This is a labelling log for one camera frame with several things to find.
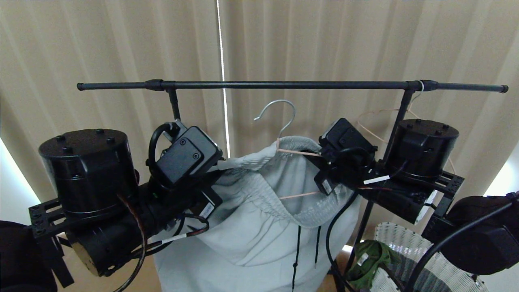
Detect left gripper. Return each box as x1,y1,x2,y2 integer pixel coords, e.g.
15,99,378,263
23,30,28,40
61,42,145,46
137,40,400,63
67,170,224,277

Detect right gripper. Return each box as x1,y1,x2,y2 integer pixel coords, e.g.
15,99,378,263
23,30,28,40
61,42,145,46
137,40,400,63
314,160,436,224

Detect green garment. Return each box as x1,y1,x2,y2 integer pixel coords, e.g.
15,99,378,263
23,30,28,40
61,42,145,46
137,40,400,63
347,239,402,290

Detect pink clothes hanger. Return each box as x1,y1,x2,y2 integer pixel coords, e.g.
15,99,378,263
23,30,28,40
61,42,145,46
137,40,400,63
254,99,324,200
357,83,457,175

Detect pale grey shorts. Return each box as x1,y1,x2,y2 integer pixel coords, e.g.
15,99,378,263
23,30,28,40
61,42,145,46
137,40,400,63
153,136,361,292

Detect white laundry basket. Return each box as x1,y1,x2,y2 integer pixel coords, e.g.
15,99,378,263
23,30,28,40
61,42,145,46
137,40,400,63
370,222,489,292

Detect black clothes rack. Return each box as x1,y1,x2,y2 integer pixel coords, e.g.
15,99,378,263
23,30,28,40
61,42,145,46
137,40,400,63
76,79,508,292

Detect beige curtain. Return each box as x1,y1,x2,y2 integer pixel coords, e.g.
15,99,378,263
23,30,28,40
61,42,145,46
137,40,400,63
0,0,519,252

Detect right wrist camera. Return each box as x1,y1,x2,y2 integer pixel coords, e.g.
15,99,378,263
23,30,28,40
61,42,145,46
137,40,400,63
319,118,377,171

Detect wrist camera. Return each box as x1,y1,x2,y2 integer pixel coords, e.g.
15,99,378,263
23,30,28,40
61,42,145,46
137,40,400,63
319,118,377,171
155,126,223,188

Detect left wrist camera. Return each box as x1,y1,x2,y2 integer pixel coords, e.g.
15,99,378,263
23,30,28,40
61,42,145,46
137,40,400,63
155,126,223,188

